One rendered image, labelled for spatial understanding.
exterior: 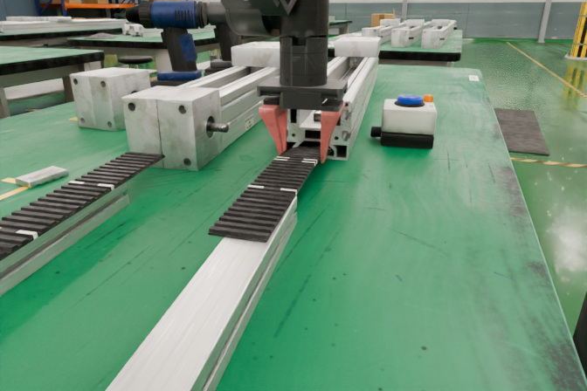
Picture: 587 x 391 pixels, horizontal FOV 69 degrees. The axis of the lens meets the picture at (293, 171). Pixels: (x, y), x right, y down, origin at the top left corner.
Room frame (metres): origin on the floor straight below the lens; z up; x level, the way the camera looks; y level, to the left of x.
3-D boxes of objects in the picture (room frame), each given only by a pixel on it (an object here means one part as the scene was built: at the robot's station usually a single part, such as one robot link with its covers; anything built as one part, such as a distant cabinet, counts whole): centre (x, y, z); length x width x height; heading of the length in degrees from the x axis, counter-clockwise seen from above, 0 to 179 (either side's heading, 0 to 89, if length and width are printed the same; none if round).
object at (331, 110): (0.52, -0.02, 0.84); 0.07 x 0.07 x 0.09; 77
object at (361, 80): (0.97, -0.12, 0.82); 0.80 x 0.10 x 0.09; 167
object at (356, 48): (1.21, -0.18, 0.87); 0.16 x 0.11 x 0.07; 167
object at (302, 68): (0.52, -0.01, 0.92); 0.10 x 0.07 x 0.07; 77
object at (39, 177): (0.50, 0.32, 0.78); 0.05 x 0.03 x 0.01; 151
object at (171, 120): (0.58, 0.15, 0.83); 0.12 x 0.09 x 0.10; 77
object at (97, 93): (0.78, 0.32, 0.83); 0.11 x 0.10 x 0.10; 66
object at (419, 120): (0.67, -0.18, 0.81); 0.10 x 0.08 x 0.06; 77
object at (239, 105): (1.01, 0.06, 0.82); 0.80 x 0.10 x 0.09; 167
